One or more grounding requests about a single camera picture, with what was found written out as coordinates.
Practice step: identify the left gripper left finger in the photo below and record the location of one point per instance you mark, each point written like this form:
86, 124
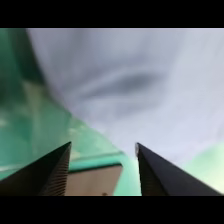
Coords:
43, 175

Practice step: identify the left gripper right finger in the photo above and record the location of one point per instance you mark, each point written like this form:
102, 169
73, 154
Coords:
161, 176

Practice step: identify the white garment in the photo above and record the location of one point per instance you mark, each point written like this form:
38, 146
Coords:
133, 83

